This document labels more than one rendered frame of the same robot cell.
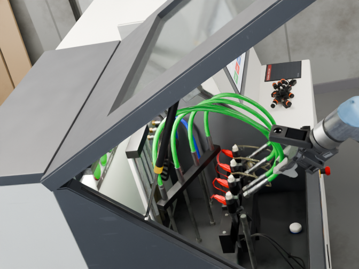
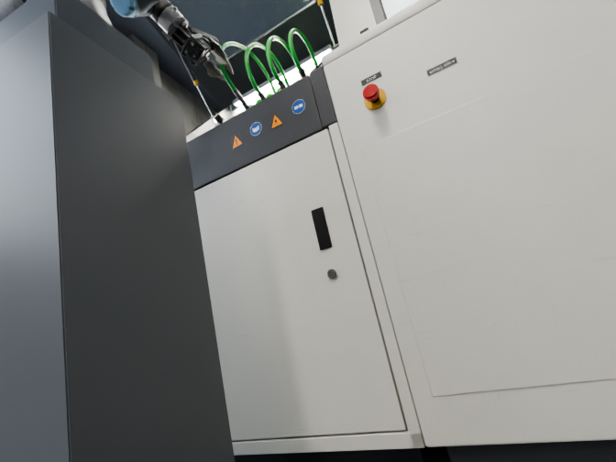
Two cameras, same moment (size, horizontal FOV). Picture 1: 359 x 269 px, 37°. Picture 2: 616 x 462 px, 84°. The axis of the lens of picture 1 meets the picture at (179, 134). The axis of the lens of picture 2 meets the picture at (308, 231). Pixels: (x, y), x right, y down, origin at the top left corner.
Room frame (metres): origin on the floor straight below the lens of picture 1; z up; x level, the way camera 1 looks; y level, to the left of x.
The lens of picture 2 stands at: (1.48, -1.21, 0.36)
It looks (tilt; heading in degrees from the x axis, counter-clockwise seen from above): 14 degrees up; 97
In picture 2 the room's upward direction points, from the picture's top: 13 degrees counter-clockwise
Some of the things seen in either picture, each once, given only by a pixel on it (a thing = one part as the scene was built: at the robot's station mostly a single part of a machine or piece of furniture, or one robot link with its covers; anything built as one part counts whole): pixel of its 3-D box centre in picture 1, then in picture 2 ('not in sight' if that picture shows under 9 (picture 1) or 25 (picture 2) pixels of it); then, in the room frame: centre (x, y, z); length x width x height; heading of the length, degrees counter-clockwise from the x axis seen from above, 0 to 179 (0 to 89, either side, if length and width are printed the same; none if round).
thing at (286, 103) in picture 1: (283, 91); not in sight; (1.92, -0.46, 1.01); 0.23 x 0.11 x 0.06; 162
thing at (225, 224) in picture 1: (242, 214); not in sight; (1.38, -0.13, 0.91); 0.34 x 0.10 x 0.15; 162
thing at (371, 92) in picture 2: (324, 171); (372, 94); (1.61, -0.50, 0.80); 0.05 x 0.04 x 0.05; 162
